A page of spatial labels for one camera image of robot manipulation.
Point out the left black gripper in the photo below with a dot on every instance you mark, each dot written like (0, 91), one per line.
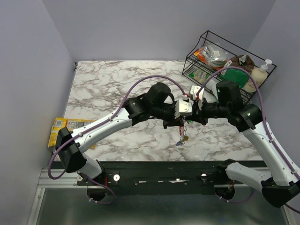
(173, 122)

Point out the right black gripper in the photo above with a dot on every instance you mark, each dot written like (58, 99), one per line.
(198, 116)

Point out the keyring with keys red tag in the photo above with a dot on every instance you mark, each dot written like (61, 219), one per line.
(183, 133)

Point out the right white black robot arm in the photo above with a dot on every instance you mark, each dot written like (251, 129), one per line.
(282, 181)

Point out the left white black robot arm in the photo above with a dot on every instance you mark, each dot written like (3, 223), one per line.
(73, 144)

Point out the green white snack packet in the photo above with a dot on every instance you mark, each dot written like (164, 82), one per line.
(200, 76)

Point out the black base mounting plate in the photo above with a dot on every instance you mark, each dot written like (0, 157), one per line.
(173, 178)

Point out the orange snack bag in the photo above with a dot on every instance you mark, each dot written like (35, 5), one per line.
(199, 56)

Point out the silver foil bag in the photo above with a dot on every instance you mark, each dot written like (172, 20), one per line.
(214, 55)

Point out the green brown snack bag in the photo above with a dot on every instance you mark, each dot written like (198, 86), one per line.
(241, 61)

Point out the white pump soap bottle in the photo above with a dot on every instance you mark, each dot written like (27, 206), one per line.
(259, 74)

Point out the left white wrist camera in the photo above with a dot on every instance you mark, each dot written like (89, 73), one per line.
(183, 108)

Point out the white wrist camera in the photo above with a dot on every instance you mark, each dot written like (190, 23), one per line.
(196, 93)
(183, 108)

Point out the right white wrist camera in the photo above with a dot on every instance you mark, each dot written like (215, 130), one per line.
(196, 93)

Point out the black wire rack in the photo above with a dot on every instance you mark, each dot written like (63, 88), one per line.
(192, 63)

